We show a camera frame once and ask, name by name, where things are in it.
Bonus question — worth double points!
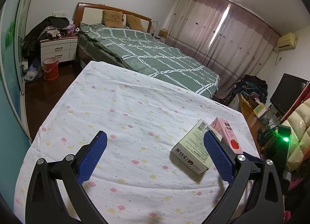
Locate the pink strawberry milk carton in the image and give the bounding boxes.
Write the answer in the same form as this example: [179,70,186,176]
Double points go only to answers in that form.
[211,117,243,154]

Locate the beige medicine box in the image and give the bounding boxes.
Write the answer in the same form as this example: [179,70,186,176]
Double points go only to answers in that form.
[171,119,222,175]

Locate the wooden low cabinet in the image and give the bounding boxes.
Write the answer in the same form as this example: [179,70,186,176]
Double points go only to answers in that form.
[238,94,265,141]

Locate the cream puffer jacket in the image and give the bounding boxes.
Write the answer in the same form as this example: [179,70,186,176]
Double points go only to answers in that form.
[278,99,310,171]

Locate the sliding glass door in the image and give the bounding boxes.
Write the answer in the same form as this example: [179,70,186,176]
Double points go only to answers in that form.
[1,0,31,139]

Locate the floral white tablecloth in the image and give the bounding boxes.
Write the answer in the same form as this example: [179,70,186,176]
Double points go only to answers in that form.
[14,62,257,223]

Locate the black television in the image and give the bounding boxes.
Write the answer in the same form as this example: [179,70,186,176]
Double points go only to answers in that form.
[270,73,308,116]

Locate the clothes pile by curtain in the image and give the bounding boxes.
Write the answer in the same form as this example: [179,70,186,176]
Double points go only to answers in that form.
[224,74,268,104]

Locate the red bucket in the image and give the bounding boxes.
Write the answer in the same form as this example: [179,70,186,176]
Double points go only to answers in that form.
[42,57,59,81]

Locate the white nightstand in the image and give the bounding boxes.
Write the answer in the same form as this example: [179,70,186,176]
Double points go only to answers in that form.
[40,34,78,63]

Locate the air conditioner unit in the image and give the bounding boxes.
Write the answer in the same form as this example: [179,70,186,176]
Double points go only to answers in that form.
[274,32,298,52]

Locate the dark clothes pile on nightstand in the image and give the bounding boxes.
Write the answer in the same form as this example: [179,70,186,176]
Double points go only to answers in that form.
[22,16,75,66]

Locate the green plaid bed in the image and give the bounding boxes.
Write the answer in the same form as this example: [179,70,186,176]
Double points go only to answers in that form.
[78,22,220,98]

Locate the pink striped curtains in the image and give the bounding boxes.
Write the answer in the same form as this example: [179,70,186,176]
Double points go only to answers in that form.
[167,0,280,99]

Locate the wooden headboard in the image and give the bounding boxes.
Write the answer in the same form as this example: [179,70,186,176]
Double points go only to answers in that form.
[73,2,152,33]

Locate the left brown pillow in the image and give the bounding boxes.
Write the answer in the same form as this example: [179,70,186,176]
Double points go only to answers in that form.
[102,10,123,28]

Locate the brown pillow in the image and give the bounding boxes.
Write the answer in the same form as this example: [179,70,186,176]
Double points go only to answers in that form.
[102,10,123,28]
[126,15,146,32]

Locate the wicker basket on bedside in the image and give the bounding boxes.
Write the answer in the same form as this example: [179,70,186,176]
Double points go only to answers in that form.
[158,28,168,39]

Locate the right brown pillow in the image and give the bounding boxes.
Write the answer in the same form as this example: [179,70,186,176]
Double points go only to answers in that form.
[126,15,146,32]

